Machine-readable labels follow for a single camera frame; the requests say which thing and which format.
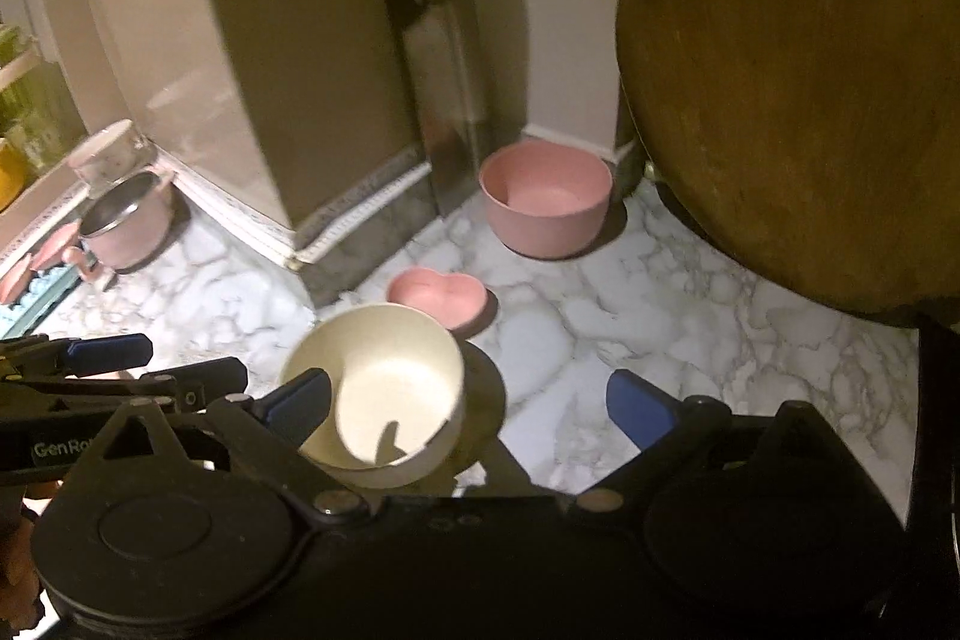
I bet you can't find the cream round bowl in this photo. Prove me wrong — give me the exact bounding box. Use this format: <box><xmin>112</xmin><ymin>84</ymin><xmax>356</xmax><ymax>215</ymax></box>
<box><xmin>281</xmin><ymin>304</ymin><xmax>466</xmax><ymax>491</ymax></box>

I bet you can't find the person's left hand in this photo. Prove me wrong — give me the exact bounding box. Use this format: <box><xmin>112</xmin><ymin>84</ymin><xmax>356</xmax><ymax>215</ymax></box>
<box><xmin>2</xmin><ymin>481</ymin><xmax>60</xmax><ymax>638</ymax></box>

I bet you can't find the pink round bowl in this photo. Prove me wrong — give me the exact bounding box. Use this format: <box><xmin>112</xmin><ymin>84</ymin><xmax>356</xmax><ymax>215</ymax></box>
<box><xmin>478</xmin><ymin>140</ymin><xmax>613</xmax><ymax>260</ymax></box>

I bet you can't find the black induction cooktop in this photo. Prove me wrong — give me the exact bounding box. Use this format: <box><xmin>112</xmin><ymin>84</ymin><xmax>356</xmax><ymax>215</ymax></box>
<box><xmin>907</xmin><ymin>320</ymin><xmax>958</xmax><ymax>587</ymax></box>

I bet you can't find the round wooden cutting board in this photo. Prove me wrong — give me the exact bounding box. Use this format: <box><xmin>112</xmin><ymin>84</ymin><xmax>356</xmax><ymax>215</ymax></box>
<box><xmin>617</xmin><ymin>0</ymin><xmax>958</xmax><ymax>321</ymax></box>

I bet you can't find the small pink heart dish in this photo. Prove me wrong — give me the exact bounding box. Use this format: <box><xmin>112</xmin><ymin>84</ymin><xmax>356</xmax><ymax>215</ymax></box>
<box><xmin>386</xmin><ymin>266</ymin><xmax>488</xmax><ymax>331</ymax></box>

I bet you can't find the pink saucepan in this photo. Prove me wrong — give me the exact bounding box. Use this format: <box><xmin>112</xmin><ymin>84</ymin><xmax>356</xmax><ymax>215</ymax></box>
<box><xmin>62</xmin><ymin>169</ymin><xmax>176</xmax><ymax>283</ymax></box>

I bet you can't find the cleaver knife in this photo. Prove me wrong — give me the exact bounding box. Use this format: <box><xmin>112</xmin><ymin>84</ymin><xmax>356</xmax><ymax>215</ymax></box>
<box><xmin>384</xmin><ymin>0</ymin><xmax>488</xmax><ymax>214</ymax></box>

